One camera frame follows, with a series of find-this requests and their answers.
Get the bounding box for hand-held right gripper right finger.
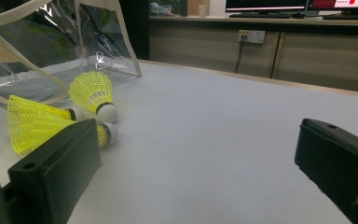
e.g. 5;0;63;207
294;118;358;224

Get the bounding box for beige wooden cabinet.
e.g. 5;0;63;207
148;15;358;94

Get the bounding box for clear plastic bag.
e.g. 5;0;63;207
0;0;143;110

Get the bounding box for yellow shuttlecock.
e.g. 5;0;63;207
68;70;119;124
7;105;119;157
7;94;87;122

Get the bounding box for white table cover board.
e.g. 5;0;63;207
0;60;358;224

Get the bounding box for white wall socket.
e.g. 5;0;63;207
238;29;266;45

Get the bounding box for black computer monitor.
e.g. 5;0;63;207
307;0;358;10
225;0;309;14

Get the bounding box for brown cardboard box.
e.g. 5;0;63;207
186;0;211;17

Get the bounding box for black keyboard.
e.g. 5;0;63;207
228;11;295;19
322;13;358;21

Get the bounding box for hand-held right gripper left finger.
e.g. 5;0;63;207
7;118;103;224

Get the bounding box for black power cable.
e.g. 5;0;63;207
234;35;246;75

